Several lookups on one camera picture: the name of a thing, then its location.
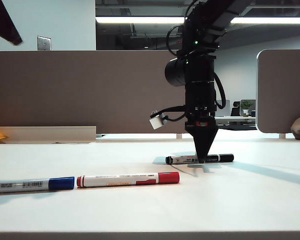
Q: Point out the red whiteboard marker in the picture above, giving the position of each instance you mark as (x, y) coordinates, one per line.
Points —
(127, 180)

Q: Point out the grey ceiling air duct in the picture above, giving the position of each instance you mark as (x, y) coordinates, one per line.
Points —
(152, 30)

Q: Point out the black ceiling spot lamp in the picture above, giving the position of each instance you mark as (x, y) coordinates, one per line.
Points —
(145, 47)

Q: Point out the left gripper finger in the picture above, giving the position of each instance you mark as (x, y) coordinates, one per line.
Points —
(2, 22)

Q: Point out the metal wall switch plate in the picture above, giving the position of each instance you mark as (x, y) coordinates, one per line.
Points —
(44, 43)

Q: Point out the white partition support foot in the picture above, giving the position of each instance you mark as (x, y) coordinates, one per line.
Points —
(282, 136)
(179, 136)

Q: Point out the blue whiteboard marker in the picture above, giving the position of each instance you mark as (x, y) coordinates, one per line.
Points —
(60, 183)

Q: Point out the distant white desk screen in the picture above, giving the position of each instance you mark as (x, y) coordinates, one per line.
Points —
(227, 111)

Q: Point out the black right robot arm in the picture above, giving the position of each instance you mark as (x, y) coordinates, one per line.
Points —
(200, 70)

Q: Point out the black office chair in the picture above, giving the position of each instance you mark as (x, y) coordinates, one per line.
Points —
(236, 110)

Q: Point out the brown felt desk partition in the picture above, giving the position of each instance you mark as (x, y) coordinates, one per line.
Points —
(90, 92)
(282, 92)

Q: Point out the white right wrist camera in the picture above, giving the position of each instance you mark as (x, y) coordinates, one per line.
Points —
(157, 122)

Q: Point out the small potted green plant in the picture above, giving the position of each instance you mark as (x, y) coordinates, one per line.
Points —
(246, 107)

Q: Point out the black whiteboard marker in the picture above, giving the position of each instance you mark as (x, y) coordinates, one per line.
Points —
(180, 159)

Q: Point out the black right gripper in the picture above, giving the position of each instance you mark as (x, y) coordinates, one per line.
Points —
(200, 100)

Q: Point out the white ceiling light strip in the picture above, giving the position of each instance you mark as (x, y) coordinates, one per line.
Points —
(140, 20)

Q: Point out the black right camera bracket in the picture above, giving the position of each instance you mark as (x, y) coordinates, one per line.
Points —
(175, 110)

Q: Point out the beige desk tray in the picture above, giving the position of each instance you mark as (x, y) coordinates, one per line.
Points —
(52, 134)

